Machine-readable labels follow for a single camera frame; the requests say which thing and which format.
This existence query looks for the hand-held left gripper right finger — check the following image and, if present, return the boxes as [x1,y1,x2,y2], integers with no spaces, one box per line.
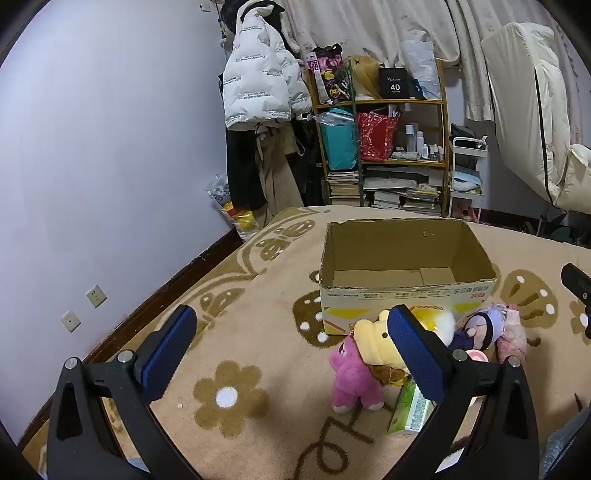
[385,305,541,480]

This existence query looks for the purple haired plush doll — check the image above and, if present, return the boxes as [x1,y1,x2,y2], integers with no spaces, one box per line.
[445,305,509,356]

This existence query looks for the wooden shelf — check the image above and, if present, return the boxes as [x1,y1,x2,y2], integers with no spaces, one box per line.
[305,58,451,217]

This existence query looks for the white plastic bag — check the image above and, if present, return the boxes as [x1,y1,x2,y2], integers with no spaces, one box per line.
[401,39,443,100]

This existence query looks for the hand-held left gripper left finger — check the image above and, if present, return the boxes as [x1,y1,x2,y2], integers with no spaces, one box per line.
[46,305,199,480]

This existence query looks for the green tissue packet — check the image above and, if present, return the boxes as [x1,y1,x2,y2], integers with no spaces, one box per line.
[387,378,437,435]

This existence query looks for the grey blue cloth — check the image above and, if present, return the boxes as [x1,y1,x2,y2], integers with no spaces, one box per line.
[540,415,583,480]

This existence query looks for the light blue cloth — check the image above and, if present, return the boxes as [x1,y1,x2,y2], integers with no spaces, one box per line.
[451,168,483,192]

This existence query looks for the beige hanging coat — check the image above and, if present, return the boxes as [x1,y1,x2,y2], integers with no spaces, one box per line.
[254,122,305,217]

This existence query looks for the white fluffy plush toy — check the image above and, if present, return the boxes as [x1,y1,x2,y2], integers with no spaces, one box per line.
[411,307,457,347]

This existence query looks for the cream curtain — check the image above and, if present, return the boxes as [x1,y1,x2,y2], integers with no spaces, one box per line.
[281,0,546,123]

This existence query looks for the teal bag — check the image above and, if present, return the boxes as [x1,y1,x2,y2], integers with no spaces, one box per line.
[320,111,358,171]

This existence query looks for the blonde wig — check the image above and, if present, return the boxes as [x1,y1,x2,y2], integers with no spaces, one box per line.
[348,55,386,101]

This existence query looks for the white trolley cart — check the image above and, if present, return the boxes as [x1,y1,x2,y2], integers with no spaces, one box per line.
[449,135,489,224]

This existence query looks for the yellow plush bear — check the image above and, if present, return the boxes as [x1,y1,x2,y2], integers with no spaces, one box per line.
[353,309,411,386]

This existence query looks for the metal chair base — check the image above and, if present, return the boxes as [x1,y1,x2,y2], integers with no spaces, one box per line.
[524,210,583,243]

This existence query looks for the white puffer jacket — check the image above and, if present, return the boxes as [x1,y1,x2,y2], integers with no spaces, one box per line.
[222,7,314,134]

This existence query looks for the pink dress plush doll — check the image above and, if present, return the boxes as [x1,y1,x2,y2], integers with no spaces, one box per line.
[496,305,529,365]

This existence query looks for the black hanging coat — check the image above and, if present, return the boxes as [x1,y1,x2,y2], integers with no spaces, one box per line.
[225,124,269,212]

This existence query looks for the clear plastic bag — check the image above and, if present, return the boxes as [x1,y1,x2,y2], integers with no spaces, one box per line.
[314,111,356,127]

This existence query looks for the row of cosmetic bottles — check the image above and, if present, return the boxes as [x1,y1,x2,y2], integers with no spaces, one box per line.
[392,121,446,162]

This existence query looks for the dark hanging clothes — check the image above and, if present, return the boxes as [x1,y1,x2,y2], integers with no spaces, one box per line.
[291,115,331,208]

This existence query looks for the pink plush bear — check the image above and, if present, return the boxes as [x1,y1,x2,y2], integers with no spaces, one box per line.
[329,333,386,414]

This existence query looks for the plastic bag with yellow items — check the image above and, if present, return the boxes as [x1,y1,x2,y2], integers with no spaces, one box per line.
[206,174,259,241]

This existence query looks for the beige printed blanket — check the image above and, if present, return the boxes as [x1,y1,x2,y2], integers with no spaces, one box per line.
[18,205,591,480]

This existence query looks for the neat stack of books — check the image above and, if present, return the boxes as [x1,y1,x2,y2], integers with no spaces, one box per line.
[327,170,362,206]

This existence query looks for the red patterned bag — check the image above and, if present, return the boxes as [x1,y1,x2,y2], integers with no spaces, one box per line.
[356,111,400,162]

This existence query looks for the black box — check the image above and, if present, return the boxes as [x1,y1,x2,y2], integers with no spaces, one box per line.
[379,68,414,100]

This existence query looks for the messy pile of books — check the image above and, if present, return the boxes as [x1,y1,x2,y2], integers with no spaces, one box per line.
[362,166,444,217]

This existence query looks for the black printed bag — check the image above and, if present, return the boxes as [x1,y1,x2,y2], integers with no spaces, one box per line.
[307,45,354,106]

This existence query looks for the cardboard box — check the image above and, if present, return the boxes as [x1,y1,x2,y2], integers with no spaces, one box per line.
[318,218,498,337]

